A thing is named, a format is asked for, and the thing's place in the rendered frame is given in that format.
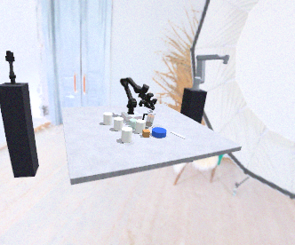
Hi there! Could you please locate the blue short cylinder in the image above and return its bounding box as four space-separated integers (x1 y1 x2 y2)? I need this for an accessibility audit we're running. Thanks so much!
152 127 166 138

